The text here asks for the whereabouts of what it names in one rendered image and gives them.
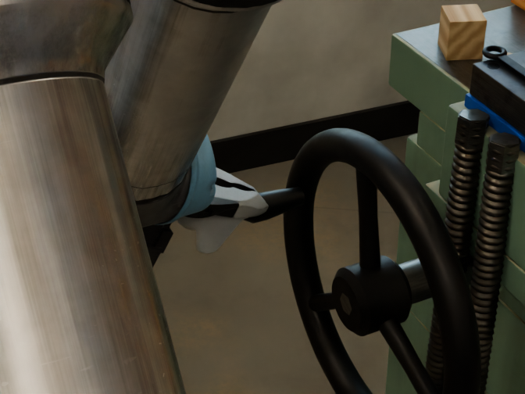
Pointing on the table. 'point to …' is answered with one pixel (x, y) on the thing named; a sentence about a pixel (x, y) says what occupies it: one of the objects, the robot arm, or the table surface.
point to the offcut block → (462, 32)
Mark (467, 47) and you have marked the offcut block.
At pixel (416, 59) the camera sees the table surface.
